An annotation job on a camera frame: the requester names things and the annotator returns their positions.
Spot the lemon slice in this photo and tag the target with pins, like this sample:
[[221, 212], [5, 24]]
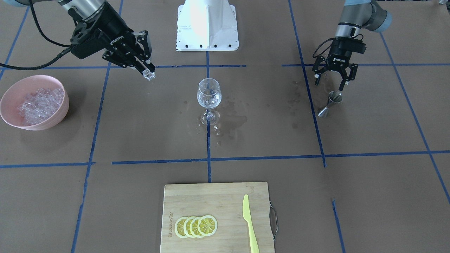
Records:
[[186, 226], [193, 227], [207, 225], [179, 227]]

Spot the pile of clear ice cubes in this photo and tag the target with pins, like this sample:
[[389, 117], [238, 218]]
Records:
[[40, 105]]

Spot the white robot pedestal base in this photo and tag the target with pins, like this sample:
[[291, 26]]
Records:
[[207, 25]]

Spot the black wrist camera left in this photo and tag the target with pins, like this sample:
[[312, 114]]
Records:
[[355, 45]]

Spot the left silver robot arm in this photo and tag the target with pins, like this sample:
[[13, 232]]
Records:
[[356, 15]]

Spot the clear wine glass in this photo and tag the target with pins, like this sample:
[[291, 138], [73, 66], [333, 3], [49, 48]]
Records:
[[209, 97]]

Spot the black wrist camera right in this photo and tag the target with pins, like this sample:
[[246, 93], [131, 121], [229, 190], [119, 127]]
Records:
[[86, 40]]

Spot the pink bowl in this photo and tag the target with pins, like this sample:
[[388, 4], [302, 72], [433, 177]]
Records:
[[14, 96]]

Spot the bamboo cutting board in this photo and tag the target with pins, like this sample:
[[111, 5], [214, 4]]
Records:
[[224, 202]]

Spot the single clear ice cube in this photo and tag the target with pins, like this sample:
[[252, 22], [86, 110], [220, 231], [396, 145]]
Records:
[[148, 75]]

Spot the steel double jigger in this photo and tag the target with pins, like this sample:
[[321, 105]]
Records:
[[334, 97]]

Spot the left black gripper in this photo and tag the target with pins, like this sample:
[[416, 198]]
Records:
[[338, 55]]

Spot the yellow plastic knife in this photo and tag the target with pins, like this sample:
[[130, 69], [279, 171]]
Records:
[[254, 248]]

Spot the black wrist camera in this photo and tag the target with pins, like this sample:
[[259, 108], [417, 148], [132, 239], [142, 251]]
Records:
[[86, 40], [355, 45]]

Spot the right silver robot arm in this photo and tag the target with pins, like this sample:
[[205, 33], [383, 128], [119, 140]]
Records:
[[79, 10]]

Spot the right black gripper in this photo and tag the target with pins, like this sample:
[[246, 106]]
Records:
[[113, 31]]

